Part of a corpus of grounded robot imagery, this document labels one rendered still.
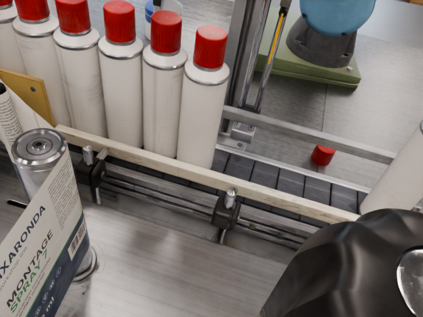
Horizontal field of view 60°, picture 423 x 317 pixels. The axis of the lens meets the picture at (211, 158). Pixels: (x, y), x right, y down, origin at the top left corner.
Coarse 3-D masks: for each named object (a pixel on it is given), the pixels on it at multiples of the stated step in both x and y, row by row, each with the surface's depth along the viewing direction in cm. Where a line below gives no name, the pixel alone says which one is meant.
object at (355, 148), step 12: (228, 108) 49; (240, 120) 49; (252, 120) 49; (264, 120) 48; (276, 120) 49; (276, 132) 49; (288, 132) 48; (300, 132) 48; (312, 132) 48; (324, 144) 48; (336, 144) 47; (348, 144) 47; (360, 144) 47; (360, 156) 48; (372, 156) 47; (384, 156) 47
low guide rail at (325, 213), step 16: (64, 128) 49; (80, 144) 50; (96, 144) 49; (112, 144) 48; (128, 160) 49; (144, 160) 48; (160, 160) 48; (176, 160) 48; (192, 176) 48; (208, 176) 47; (224, 176) 47; (240, 192) 47; (256, 192) 46; (272, 192) 46; (288, 208) 47; (304, 208) 46; (320, 208) 46; (336, 208) 46
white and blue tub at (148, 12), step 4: (152, 0) 80; (148, 4) 79; (152, 4) 79; (148, 8) 78; (152, 8) 78; (148, 12) 78; (152, 12) 77; (148, 16) 78; (148, 20) 79; (148, 24) 80; (148, 28) 81; (148, 32) 81; (148, 36) 82
